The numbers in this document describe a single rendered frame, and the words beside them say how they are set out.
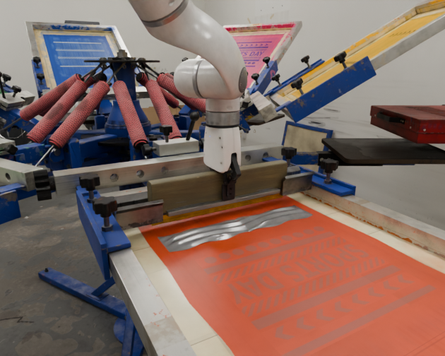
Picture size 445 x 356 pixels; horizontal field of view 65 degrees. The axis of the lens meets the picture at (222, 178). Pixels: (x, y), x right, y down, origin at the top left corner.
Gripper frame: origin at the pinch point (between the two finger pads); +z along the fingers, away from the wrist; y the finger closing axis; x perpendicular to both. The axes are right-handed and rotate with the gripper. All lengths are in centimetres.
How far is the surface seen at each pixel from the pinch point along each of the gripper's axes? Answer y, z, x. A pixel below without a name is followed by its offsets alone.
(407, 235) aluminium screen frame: 30.6, 4.8, 25.4
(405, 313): 44.2, 6.0, 5.2
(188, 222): 1.2, 6.0, -9.4
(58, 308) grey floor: -120, 102, -38
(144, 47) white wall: -412, -48, 112
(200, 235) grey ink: 9.4, 5.4, -10.3
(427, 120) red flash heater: -7, -9, 88
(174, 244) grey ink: 10.3, 5.5, -16.4
